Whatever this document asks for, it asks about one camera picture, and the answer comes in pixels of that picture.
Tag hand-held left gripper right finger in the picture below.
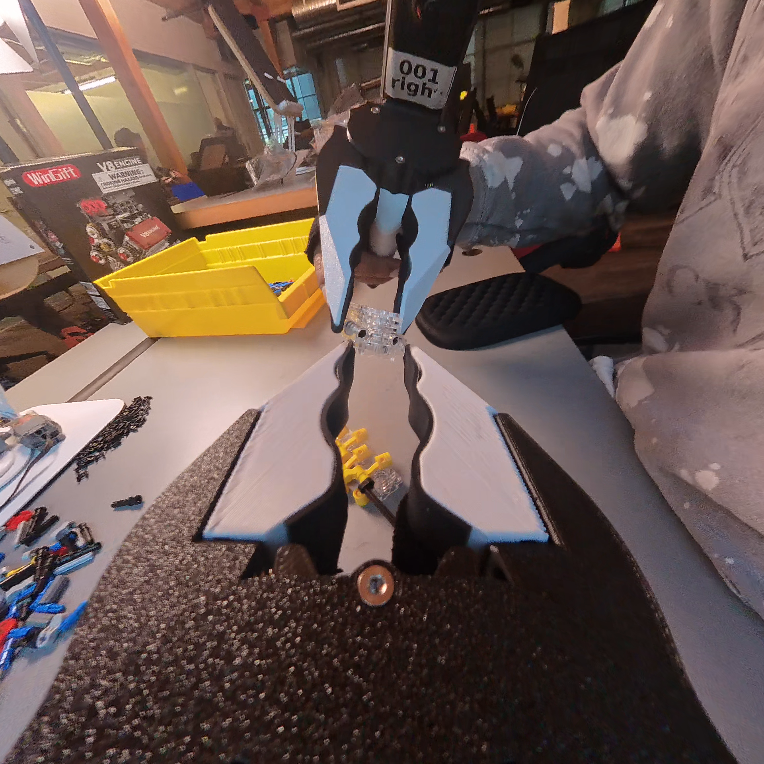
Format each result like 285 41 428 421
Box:
395 346 550 565

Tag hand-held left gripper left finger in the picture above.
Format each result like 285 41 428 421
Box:
201 343 354 565

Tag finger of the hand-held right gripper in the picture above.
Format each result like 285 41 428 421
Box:
394 188 453 335
319 164 380 334

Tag yellow piston crankshaft assembly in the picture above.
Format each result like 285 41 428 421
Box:
334 425 398 524

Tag person's right forearm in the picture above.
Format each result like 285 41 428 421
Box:
458 57 663 253

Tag person's right hand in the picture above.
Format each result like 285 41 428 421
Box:
353 252 402 288

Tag black chair armrest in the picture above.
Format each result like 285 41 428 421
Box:
415 271 583 352

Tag background wooden table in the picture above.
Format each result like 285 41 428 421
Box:
170 179 318 231

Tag yellow plastic bin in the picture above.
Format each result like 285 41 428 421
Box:
94 216 327 339

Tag pile of black toy pins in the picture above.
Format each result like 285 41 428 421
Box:
73 395 154 483

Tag white book stand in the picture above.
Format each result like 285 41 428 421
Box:
0 399 125 509

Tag grey toy motor block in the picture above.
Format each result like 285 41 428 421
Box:
0 411 67 464

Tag pile of small toy parts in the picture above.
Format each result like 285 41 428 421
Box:
0 506 104 682

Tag black toy engine box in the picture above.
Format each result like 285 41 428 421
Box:
0 146 180 327

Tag person's grey hoodie torso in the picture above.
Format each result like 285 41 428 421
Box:
582 0 764 618

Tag open instruction booklet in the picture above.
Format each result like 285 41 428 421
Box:
0 215 47 267

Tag thin black cable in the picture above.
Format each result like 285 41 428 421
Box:
0 444 52 509

